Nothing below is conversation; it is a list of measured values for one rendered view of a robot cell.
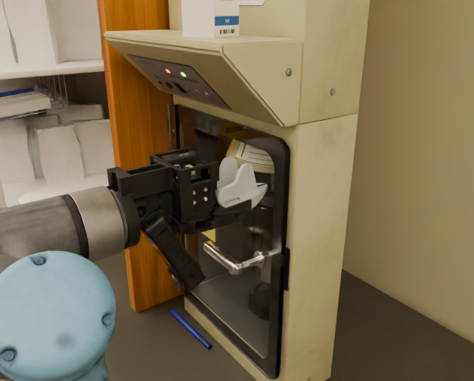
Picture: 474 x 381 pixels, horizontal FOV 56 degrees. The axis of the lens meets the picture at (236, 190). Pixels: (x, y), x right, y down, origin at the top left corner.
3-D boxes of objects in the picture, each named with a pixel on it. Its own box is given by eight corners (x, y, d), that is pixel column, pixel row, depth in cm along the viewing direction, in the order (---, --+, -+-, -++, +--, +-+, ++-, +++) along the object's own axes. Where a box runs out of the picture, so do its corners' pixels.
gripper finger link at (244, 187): (282, 159, 56) (222, 174, 51) (280, 201, 58) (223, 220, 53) (266, 153, 59) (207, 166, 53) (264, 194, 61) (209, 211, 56)
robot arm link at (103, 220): (93, 276, 44) (67, 243, 50) (135, 261, 47) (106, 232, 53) (82, 208, 42) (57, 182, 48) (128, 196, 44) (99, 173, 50)
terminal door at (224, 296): (184, 292, 93) (173, 101, 78) (279, 384, 70) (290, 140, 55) (180, 292, 93) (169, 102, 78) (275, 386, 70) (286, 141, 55)
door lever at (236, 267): (228, 244, 72) (228, 230, 71) (265, 270, 65) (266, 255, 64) (200, 254, 69) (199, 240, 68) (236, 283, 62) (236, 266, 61)
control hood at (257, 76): (171, 89, 78) (168, 29, 74) (300, 125, 54) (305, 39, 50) (109, 96, 72) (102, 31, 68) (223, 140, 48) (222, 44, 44)
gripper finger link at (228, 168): (266, 153, 59) (207, 166, 53) (264, 194, 61) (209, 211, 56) (251, 147, 61) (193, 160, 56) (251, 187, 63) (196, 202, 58)
